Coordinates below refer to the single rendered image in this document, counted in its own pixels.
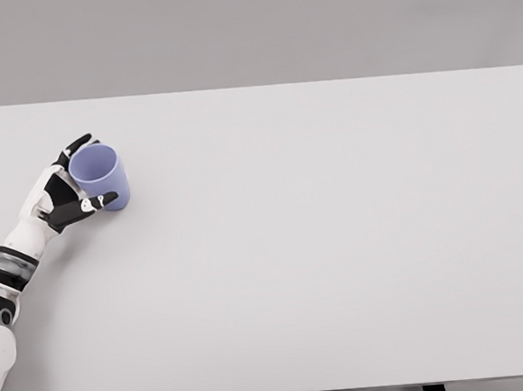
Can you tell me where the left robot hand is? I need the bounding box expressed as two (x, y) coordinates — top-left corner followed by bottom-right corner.
(17, 131), (123, 237)

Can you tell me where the lavender plastic cup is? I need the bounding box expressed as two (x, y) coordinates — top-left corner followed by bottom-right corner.
(66, 141), (133, 216)

